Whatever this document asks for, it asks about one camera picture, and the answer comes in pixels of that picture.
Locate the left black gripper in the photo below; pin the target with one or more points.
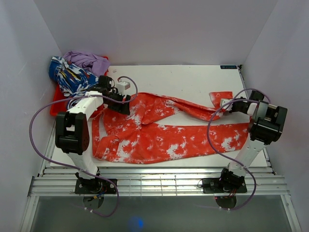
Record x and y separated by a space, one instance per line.
124 108

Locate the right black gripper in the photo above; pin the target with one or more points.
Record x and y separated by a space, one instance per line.
232 109

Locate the red white tie-dye trousers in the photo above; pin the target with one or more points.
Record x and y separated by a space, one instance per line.
139 138

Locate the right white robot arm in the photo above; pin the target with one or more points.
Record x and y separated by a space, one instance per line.
265 126

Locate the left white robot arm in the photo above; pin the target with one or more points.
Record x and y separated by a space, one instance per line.
72 133

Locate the blue white patterned trousers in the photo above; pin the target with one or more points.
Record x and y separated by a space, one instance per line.
73 81

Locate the purple folded garment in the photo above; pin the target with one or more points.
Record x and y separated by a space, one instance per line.
95 64

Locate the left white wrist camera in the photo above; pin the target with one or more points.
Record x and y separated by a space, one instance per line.
122 86

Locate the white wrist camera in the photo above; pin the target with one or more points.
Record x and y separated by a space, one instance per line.
225 102
122 86

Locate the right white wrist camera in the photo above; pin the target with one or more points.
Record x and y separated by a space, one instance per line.
225 102

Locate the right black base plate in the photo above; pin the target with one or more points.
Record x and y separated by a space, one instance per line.
215 185

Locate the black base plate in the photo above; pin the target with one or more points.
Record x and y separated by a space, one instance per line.
101 186
215 185

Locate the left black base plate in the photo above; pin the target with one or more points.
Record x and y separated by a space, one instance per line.
101 186

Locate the aluminium rail frame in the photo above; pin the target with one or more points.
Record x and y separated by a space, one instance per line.
172 178

